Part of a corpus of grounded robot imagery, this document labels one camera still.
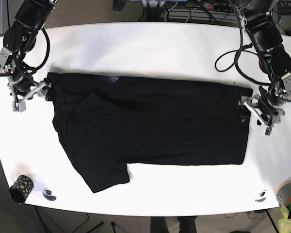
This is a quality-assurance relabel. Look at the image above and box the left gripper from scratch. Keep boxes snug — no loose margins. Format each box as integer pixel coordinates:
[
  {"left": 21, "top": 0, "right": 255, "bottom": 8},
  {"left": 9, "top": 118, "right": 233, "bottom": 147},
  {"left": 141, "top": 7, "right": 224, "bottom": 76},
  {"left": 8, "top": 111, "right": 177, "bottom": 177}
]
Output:
[{"left": 238, "top": 89, "right": 285, "bottom": 135}]

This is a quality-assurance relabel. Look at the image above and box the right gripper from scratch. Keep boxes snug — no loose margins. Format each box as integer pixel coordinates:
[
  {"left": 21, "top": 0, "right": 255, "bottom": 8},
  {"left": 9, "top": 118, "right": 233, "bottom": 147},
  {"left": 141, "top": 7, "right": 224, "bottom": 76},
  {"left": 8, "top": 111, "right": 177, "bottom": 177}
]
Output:
[{"left": 10, "top": 77, "right": 53, "bottom": 113}]

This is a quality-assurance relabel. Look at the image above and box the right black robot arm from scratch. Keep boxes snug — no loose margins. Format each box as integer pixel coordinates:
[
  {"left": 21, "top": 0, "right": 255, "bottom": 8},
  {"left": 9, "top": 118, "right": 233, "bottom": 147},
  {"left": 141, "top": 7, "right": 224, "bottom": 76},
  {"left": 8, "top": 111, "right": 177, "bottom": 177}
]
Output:
[{"left": 0, "top": 0, "right": 56, "bottom": 113}]

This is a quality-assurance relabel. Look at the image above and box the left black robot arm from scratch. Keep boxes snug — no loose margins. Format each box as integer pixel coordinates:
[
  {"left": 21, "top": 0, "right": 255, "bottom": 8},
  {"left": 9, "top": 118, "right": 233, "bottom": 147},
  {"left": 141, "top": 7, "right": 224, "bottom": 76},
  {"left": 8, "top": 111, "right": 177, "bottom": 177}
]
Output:
[{"left": 229, "top": 0, "right": 291, "bottom": 135}]

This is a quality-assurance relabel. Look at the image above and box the grey tape roll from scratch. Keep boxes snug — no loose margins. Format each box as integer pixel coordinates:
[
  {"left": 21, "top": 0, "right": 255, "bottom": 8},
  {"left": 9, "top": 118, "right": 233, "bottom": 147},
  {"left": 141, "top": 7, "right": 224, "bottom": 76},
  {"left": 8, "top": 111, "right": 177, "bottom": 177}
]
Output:
[{"left": 275, "top": 181, "right": 291, "bottom": 207}]

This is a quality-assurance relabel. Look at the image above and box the black gold-dotted cup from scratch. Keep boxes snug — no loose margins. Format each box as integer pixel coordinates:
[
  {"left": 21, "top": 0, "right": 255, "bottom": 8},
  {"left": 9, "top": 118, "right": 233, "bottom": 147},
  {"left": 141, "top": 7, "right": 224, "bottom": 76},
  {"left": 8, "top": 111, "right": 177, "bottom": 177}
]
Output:
[{"left": 8, "top": 175, "right": 34, "bottom": 204}]

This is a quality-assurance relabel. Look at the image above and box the green potted plant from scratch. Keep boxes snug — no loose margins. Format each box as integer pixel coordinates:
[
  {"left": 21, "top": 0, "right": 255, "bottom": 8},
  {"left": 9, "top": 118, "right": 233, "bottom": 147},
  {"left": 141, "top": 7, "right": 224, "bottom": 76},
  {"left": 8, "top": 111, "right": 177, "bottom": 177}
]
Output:
[{"left": 278, "top": 202, "right": 291, "bottom": 233}]

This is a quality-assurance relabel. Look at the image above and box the right table cable grommet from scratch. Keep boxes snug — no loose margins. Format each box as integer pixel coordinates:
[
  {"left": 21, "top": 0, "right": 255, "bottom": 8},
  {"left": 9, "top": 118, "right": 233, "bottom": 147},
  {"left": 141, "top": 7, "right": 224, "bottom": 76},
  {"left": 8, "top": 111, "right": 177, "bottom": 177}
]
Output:
[{"left": 254, "top": 190, "right": 268, "bottom": 203}]

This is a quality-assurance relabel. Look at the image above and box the table cable grommet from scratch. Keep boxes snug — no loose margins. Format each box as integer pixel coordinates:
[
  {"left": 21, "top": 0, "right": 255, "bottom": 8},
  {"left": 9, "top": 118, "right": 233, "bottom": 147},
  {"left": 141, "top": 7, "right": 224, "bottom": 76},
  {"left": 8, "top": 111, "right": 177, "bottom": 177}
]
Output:
[
  {"left": 254, "top": 190, "right": 268, "bottom": 203},
  {"left": 42, "top": 189, "right": 57, "bottom": 201}
]

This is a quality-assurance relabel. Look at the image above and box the left table cable grommet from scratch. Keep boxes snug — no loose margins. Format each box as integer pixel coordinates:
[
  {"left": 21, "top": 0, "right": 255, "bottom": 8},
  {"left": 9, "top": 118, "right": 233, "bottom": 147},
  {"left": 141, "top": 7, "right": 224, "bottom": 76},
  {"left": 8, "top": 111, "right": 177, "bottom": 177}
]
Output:
[{"left": 42, "top": 189, "right": 57, "bottom": 201}]

